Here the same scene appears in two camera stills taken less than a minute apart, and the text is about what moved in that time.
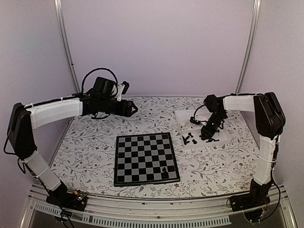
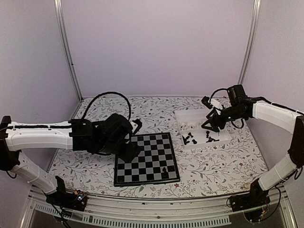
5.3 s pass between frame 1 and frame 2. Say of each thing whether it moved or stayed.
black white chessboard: stayed
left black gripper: moved
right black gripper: moved
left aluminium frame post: stayed
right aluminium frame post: stayed
